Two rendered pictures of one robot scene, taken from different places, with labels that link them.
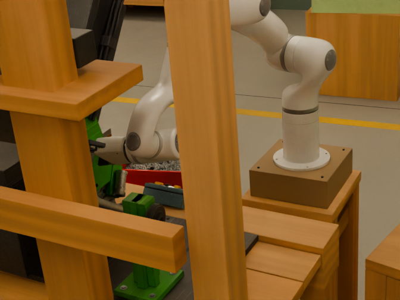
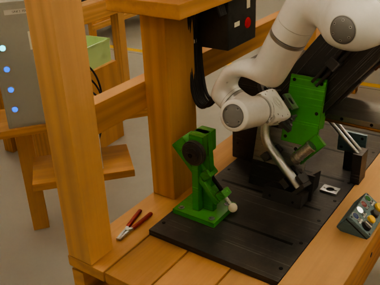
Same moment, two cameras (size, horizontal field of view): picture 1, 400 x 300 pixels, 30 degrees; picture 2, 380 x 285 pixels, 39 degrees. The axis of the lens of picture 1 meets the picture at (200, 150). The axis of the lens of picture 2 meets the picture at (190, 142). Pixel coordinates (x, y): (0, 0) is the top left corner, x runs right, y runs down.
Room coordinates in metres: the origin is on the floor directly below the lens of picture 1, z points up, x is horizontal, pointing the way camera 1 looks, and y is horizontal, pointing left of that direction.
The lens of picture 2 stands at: (1.75, -1.19, 1.82)
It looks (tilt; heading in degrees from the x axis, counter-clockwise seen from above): 27 degrees down; 95
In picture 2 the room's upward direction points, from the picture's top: 2 degrees counter-clockwise
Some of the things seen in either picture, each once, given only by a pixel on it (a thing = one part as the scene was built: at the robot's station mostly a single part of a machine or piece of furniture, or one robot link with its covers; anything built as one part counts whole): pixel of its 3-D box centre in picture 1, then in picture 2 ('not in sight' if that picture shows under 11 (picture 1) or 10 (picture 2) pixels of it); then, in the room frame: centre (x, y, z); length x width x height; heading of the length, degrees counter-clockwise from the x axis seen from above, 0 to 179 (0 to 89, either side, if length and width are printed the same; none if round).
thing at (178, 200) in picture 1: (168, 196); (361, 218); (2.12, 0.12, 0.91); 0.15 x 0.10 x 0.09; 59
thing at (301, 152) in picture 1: (300, 133); not in sight; (2.24, -0.34, 1.04); 0.19 x 0.19 x 0.18
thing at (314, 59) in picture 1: (308, 74); not in sight; (2.22, -0.36, 1.25); 0.19 x 0.12 x 0.24; 46
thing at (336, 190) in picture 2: not in sight; (329, 190); (2.06, 0.28, 0.90); 0.06 x 0.04 x 0.01; 149
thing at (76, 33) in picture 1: (59, 46); not in sight; (1.63, 0.29, 1.59); 0.15 x 0.07 x 0.07; 59
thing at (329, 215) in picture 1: (302, 189); not in sight; (2.24, -0.34, 0.83); 0.32 x 0.32 x 0.04; 60
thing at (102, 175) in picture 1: (84, 149); (307, 107); (1.98, 0.34, 1.17); 0.13 x 0.12 x 0.20; 59
